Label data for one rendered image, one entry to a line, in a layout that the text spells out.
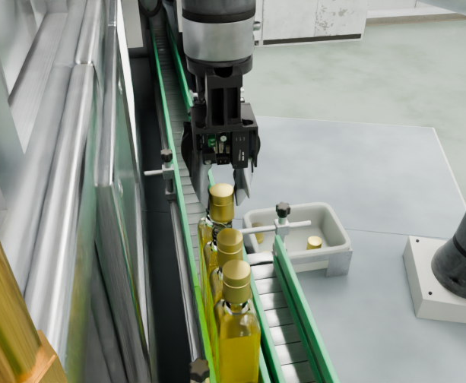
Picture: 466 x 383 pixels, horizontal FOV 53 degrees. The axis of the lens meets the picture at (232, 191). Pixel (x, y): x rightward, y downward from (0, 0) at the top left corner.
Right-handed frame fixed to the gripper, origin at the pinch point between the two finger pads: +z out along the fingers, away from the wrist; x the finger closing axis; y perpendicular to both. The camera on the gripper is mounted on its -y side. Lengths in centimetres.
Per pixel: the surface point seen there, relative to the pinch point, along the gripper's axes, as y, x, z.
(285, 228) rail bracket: -17.7, 13.9, 22.0
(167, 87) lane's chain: -105, -9, 28
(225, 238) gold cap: 6.2, -0.2, 2.5
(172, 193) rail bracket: -40.3, -8.4, 27.5
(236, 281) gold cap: 13.2, 0.3, 3.1
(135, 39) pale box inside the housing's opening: -113, -19, 13
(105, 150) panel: 9.2, -12.4, -13.3
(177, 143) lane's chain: -67, -7, 29
